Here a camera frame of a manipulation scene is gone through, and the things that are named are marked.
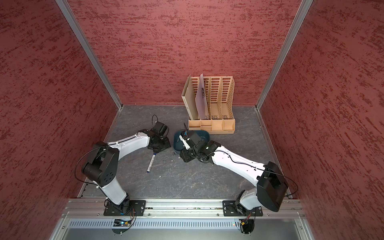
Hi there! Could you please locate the corner aluminium post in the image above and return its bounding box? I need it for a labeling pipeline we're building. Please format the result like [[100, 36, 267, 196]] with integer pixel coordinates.
[[55, 0, 124, 111], [255, 0, 313, 112]]

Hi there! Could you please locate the wooden file organizer rack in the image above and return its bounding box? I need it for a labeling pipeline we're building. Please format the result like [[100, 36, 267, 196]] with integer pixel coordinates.
[[182, 76, 236, 135]]

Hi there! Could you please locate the right corner aluminium post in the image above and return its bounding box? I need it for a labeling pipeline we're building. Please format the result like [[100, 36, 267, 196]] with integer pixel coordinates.
[[255, 0, 313, 112]]

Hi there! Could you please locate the teal plastic storage box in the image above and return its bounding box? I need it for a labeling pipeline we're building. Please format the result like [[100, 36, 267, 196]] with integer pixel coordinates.
[[173, 130, 211, 155]]

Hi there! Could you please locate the left corner aluminium post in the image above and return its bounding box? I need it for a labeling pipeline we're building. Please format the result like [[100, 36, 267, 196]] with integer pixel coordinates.
[[55, 0, 124, 111]]

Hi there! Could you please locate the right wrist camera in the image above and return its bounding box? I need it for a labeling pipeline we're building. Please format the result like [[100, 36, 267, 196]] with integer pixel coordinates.
[[179, 131, 203, 150]]

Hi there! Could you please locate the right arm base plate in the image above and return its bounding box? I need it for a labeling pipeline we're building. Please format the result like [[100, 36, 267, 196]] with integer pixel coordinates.
[[222, 201, 263, 217]]

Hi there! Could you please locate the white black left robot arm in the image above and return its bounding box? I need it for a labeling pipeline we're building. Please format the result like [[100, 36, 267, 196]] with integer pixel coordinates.
[[82, 129, 171, 207]]

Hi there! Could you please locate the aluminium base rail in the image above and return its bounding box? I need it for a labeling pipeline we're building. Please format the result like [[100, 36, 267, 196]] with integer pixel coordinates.
[[61, 198, 307, 219]]

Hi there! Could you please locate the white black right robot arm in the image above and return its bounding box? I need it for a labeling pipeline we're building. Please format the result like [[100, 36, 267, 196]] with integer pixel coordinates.
[[180, 139, 289, 216]]

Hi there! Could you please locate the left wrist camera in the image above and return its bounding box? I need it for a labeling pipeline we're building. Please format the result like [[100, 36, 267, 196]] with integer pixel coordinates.
[[152, 122, 169, 139]]

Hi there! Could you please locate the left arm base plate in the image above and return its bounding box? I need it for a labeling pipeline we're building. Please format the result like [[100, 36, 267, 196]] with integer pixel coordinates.
[[104, 200, 147, 217]]

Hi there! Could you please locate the pale pink paper sheet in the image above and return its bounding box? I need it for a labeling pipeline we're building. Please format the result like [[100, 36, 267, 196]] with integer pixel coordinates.
[[195, 74, 209, 120]]

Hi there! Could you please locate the blue white marker pen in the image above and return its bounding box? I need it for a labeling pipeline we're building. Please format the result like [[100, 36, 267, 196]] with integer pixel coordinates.
[[147, 154, 156, 173]]

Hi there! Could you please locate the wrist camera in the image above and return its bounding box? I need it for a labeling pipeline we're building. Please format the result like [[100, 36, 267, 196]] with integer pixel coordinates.
[[179, 131, 203, 150], [152, 122, 169, 139]]

